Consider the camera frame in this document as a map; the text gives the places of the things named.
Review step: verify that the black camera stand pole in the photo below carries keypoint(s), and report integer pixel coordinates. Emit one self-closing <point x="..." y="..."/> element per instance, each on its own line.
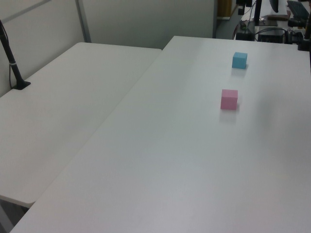
<point x="14" y="70"/>

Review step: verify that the dark green keyboard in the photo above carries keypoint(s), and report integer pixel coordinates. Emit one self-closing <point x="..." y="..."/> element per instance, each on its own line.
<point x="300" y="8"/>

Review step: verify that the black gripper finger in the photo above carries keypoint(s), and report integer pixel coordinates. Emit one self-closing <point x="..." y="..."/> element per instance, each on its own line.
<point x="248" y="3"/>
<point x="240" y="10"/>

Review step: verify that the black clamp camera stand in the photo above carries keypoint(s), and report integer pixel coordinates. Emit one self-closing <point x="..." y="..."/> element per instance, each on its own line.
<point x="305" y="41"/>

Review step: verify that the pink cube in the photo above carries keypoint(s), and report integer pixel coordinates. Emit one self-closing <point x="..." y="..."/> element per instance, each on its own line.
<point x="228" y="100"/>

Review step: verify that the black desk device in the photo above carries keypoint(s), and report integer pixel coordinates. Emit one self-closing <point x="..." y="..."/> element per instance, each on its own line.
<point x="295" y="23"/>

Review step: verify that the blue cube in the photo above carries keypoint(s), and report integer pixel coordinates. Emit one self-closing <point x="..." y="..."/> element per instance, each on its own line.
<point x="239" y="60"/>

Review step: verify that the small black electronics box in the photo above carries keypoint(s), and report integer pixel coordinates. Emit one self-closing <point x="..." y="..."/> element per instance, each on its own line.
<point x="244" y="36"/>

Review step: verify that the black monitor stand pole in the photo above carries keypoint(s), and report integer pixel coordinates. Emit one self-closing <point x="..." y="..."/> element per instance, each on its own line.
<point x="257" y="13"/>

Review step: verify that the white side table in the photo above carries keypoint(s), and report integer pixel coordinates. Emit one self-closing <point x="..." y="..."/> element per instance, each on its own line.
<point x="60" y="109"/>

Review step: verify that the large black electronics box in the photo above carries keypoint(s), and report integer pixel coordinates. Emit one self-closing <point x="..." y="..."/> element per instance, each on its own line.
<point x="271" y="36"/>

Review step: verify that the brown flat object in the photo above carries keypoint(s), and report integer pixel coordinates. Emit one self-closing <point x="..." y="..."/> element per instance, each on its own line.
<point x="277" y="17"/>

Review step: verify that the grey metal partition post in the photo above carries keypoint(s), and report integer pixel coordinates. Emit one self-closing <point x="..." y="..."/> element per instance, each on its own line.
<point x="83" y="21"/>

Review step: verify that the grey partition rail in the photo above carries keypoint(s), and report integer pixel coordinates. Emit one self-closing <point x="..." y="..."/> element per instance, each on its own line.
<point x="24" y="11"/>

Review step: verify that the grey partition end post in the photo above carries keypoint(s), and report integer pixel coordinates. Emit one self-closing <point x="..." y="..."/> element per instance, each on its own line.
<point x="215" y="19"/>

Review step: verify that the tan wooden cabinet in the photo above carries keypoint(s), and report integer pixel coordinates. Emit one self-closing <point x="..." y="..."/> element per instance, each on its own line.
<point x="226" y="8"/>

